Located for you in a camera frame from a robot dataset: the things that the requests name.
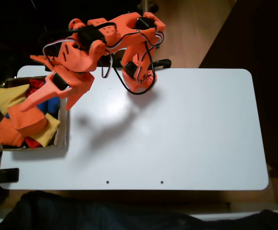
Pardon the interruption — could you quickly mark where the orange bean bag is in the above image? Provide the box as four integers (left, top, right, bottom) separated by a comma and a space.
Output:
7, 105, 48, 136
0, 117, 26, 147

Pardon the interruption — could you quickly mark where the blue bean bag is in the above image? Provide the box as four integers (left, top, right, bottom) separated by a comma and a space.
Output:
4, 95, 61, 119

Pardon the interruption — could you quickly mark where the red bean bag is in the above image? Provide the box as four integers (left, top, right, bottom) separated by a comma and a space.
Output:
23, 136, 42, 149
27, 78, 46, 97

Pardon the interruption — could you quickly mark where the cardboard box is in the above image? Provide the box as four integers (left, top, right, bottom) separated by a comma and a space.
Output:
0, 75, 70, 152

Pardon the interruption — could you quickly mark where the yellow bean bag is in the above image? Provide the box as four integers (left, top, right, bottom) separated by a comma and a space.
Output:
0, 83, 31, 116
30, 113, 61, 148

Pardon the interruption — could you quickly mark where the black table clamp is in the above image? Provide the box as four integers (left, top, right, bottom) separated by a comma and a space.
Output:
153, 59, 172, 70
0, 168, 20, 184

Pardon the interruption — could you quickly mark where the office chair base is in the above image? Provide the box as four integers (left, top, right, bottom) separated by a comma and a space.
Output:
139, 0, 159, 13

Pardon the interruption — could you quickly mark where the person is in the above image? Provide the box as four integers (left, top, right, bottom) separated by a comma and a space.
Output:
0, 190, 278, 230

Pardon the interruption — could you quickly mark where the orange camera mount with camera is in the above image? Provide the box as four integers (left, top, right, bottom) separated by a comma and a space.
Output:
30, 54, 58, 72

